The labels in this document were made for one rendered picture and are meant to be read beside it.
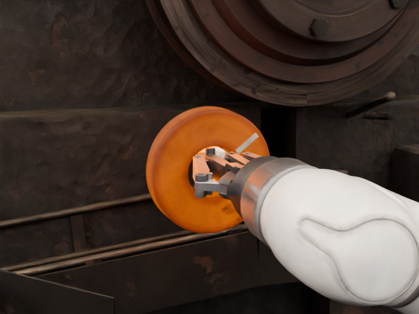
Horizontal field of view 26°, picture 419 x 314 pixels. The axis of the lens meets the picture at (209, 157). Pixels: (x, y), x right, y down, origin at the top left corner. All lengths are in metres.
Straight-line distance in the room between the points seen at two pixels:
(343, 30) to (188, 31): 0.21
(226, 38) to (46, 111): 0.29
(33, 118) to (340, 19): 0.45
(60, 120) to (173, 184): 0.28
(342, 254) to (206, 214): 0.40
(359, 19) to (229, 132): 0.27
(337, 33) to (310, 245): 0.52
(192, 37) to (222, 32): 0.04
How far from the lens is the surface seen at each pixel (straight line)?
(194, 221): 1.10
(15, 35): 1.34
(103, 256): 1.26
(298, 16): 1.21
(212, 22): 1.23
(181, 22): 1.24
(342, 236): 0.74
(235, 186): 0.93
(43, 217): 1.31
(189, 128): 1.07
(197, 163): 1.02
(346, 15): 1.24
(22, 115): 1.30
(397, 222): 0.75
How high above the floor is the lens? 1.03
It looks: 10 degrees down
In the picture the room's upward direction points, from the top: straight up
